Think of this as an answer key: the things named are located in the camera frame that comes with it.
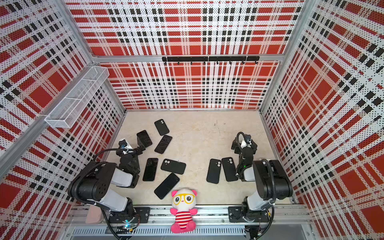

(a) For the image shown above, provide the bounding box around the aluminium front rail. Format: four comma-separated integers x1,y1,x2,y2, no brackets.
67,204,313,226

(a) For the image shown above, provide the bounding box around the white-edged phone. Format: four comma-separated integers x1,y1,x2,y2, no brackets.
137,130,153,148

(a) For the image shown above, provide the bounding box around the white wire mesh basket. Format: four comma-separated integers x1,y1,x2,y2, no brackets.
45,66,109,129

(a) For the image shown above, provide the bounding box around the black phone case top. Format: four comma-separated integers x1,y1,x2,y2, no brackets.
154,119,170,136

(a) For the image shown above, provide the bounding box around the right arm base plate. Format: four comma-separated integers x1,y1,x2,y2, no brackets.
228,206,270,223

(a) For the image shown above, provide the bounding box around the pink phone case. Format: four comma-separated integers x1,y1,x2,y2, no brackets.
85,205,103,225

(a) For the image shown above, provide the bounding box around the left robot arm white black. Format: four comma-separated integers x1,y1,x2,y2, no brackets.
68,139,146,222

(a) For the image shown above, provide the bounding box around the blue phone black screen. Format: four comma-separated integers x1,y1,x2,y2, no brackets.
154,173,180,200

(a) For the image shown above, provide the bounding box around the phone with plaid reflection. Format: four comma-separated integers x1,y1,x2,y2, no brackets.
155,135,173,154

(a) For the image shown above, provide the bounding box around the black hook rail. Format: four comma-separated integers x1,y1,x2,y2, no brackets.
162,56,260,64

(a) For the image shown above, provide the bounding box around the black phone case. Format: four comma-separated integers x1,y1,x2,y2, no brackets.
154,119,170,136
206,159,222,184
222,157,238,182
161,159,187,175

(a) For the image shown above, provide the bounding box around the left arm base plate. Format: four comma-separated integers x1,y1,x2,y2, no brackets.
109,207,151,224

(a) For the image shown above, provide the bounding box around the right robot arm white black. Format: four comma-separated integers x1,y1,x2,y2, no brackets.
231,132,293,222

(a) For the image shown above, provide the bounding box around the pink panda plush toy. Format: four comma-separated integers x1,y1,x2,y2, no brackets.
170,188,198,234

